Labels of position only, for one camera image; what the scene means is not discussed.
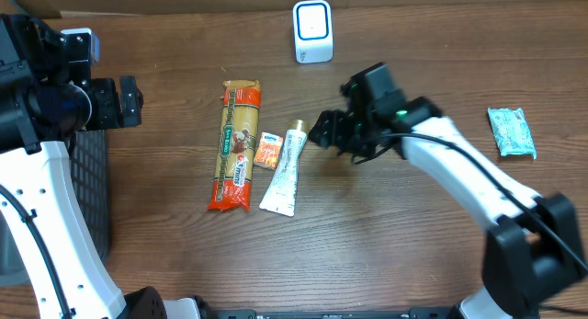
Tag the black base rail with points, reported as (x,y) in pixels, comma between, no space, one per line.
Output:
(413,313)

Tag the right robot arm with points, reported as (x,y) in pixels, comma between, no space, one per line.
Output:
(533,246)

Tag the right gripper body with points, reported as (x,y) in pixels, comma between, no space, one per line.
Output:
(357,135)

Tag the white barcode scanner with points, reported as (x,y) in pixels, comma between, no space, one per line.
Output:
(313,31)

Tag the spaghetti packet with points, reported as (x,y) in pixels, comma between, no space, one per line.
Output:
(232,182)

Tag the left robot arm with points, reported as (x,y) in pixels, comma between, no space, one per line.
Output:
(38,200)

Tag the orange tissue pack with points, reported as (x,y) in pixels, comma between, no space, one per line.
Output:
(268,150)

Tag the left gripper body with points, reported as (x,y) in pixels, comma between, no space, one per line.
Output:
(130,101)

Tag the teal snack packet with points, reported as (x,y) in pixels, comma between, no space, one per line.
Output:
(511,132)

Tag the grey plastic basket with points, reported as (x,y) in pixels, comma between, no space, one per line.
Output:
(90,172)

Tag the white tube gold cap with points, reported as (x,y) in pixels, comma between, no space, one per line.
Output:
(280,197)

